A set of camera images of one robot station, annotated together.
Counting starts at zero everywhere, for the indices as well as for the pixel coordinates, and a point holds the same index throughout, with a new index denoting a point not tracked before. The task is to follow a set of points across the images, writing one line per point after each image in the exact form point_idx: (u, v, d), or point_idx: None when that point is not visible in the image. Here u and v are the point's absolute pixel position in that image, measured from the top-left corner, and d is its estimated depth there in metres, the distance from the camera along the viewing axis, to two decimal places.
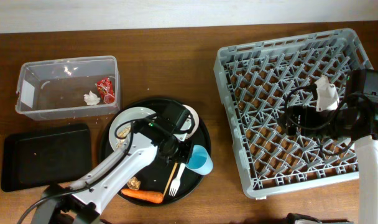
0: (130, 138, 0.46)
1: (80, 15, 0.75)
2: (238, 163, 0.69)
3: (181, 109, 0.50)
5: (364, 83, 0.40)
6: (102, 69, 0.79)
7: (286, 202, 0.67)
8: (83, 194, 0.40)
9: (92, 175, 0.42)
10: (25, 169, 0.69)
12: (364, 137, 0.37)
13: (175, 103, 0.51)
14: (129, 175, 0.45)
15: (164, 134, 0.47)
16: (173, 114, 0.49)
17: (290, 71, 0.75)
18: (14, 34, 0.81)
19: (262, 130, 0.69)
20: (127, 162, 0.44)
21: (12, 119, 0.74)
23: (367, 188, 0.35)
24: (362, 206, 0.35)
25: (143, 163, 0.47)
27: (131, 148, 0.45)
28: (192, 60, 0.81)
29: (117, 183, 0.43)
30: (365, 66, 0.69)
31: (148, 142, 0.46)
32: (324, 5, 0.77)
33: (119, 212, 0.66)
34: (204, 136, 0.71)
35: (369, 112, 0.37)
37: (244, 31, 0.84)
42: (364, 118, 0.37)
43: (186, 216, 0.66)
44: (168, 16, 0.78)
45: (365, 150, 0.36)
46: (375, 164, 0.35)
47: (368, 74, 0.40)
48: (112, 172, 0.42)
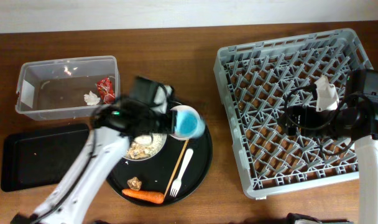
0: (94, 138, 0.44)
1: (79, 15, 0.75)
2: (238, 163, 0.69)
3: (147, 86, 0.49)
5: (365, 83, 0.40)
6: (102, 69, 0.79)
7: (286, 202, 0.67)
8: (54, 215, 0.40)
9: (58, 193, 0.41)
10: (25, 169, 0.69)
12: (363, 137, 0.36)
13: (139, 81, 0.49)
14: (100, 178, 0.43)
15: (135, 118, 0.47)
16: (139, 93, 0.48)
17: (290, 71, 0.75)
18: (14, 34, 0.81)
19: (262, 130, 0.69)
20: (93, 167, 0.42)
21: (12, 119, 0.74)
23: (367, 188, 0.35)
24: (362, 206, 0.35)
25: (115, 158, 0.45)
27: (96, 149, 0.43)
28: (192, 60, 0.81)
29: (87, 193, 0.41)
30: (365, 66, 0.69)
31: (114, 135, 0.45)
32: (324, 5, 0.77)
33: (119, 212, 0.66)
34: (204, 136, 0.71)
35: (369, 112, 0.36)
37: (244, 30, 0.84)
42: (364, 119, 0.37)
43: (186, 216, 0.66)
44: (168, 16, 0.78)
45: (365, 149, 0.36)
46: (375, 163, 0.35)
47: (368, 75, 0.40)
48: (78, 183, 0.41)
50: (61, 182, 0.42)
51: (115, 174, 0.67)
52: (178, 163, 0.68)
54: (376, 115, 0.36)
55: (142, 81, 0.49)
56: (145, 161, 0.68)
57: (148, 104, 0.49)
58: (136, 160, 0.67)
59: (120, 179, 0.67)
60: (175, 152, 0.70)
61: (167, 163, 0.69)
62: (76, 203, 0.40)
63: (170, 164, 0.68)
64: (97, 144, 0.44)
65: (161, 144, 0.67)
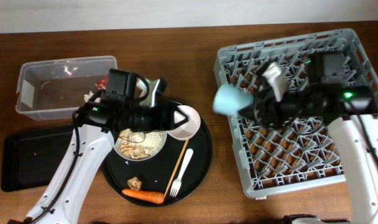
0: (76, 135, 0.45)
1: (80, 14, 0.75)
2: (238, 163, 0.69)
3: (124, 79, 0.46)
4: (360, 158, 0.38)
5: (326, 66, 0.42)
6: (102, 69, 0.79)
7: (286, 202, 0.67)
8: (46, 219, 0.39)
9: (48, 195, 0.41)
10: (25, 169, 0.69)
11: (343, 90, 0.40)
12: (335, 121, 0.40)
13: (115, 74, 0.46)
14: (87, 178, 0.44)
15: (116, 109, 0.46)
16: (117, 88, 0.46)
17: (290, 71, 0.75)
18: (15, 34, 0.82)
19: (267, 145, 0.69)
20: (81, 163, 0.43)
21: (12, 118, 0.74)
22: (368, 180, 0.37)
23: (352, 169, 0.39)
24: (352, 188, 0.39)
25: (101, 156, 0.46)
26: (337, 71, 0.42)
27: (81, 147, 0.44)
28: (192, 59, 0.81)
29: (77, 192, 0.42)
30: (365, 66, 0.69)
31: (97, 130, 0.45)
32: (324, 5, 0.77)
33: (119, 212, 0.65)
34: (204, 137, 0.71)
35: (334, 98, 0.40)
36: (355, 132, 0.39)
37: (244, 31, 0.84)
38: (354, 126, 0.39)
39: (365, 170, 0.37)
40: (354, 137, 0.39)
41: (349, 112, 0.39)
42: (331, 103, 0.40)
43: (186, 216, 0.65)
44: (168, 16, 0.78)
45: (340, 131, 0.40)
46: (352, 143, 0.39)
47: (326, 57, 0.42)
48: (68, 183, 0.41)
50: (50, 186, 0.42)
51: (116, 174, 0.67)
52: (178, 163, 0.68)
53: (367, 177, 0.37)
54: (341, 98, 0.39)
55: (117, 73, 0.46)
56: (145, 161, 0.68)
57: (127, 97, 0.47)
58: (136, 160, 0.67)
59: (120, 179, 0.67)
60: (175, 152, 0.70)
61: (167, 163, 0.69)
62: (68, 203, 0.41)
63: (170, 163, 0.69)
64: (81, 142, 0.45)
65: (161, 145, 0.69)
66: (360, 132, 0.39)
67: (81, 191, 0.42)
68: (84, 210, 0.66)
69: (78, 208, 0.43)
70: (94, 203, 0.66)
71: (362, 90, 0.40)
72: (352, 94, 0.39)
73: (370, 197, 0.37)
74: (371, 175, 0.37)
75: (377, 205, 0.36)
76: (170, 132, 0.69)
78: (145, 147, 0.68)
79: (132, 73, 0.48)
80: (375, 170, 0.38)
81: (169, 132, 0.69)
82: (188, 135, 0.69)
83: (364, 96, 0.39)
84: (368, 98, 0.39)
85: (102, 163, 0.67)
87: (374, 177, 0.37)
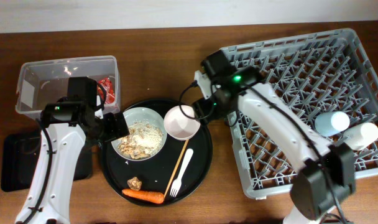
0: (45, 135, 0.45)
1: (79, 14, 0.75)
2: (238, 163, 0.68)
3: (84, 84, 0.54)
4: (266, 114, 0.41)
5: (214, 65, 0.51)
6: (102, 68, 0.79)
7: (286, 203, 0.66)
8: (35, 218, 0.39)
9: (32, 197, 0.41)
10: (23, 170, 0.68)
11: (233, 78, 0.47)
12: (240, 104, 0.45)
13: (75, 81, 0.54)
14: (69, 171, 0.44)
15: (78, 103, 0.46)
16: (78, 91, 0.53)
17: (290, 71, 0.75)
18: (14, 34, 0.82)
19: (267, 145, 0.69)
20: (58, 160, 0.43)
21: (12, 118, 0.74)
22: (281, 125, 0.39)
23: (267, 127, 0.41)
24: (275, 139, 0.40)
25: (76, 149, 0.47)
26: (225, 65, 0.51)
27: (53, 144, 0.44)
28: (192, 59, 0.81)
29: (61, 186, 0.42)
30: (365, 66, 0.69)
31: (66, 126, 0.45)
32: (324, 5, 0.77)
33: (119, 211, 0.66)
34: (204, 137, 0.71)
35: (230, 87, 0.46)
36: (256, 99, 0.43)
37: (245, 30, 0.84)
38: (252, 96, 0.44)
39: (273, 119, 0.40)
40: (257, 102, 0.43)
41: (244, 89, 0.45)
42: (230, 93, 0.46)
43: (186, 216, 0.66)
44: (168, 15, 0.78)
45: (246, 106, 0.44)
46: (255, 107, 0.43)
47: (212, 58, 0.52)
48: (50, 180, 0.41)
50: (32, 187, 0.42)
51: (116, 174, 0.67)
52: (178, 163, 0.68)
53: (275, 122, 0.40)
54: (225, 92, 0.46)
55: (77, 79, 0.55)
56: (145, 161, 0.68)
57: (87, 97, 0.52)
58: (136, 160, 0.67)
59: (120, 179, 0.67)
60: (175, 152, 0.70)
61: (166, 163, 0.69)
62: (54, 199, 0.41)
63: (170, 163, 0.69)
64: (52, 140, 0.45)
65: (161, 144, 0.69)
66: (260, 98, 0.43)
67: (64, 186, 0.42)
68: (84, 210, 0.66)
69: (66, 203, 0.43)
70: (94, 203, 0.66)
71: (247, 73, 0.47)
72: (240, 77, 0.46)
73: (289, 137, 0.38)
74: (276, 119, 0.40)
75: (296, 140, 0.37)
76: (170, 132, 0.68)
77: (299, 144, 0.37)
78: (145, 147, 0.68)
79: (91, 79, 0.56)
80: (278, 114, 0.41)
81: (169, 132, 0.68)
82: (188, 135, 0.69)
83: (250, 74, 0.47)
84: (253, 77, 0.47)
85: (101, 162, 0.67)
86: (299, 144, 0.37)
87: (282, 121, 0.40)
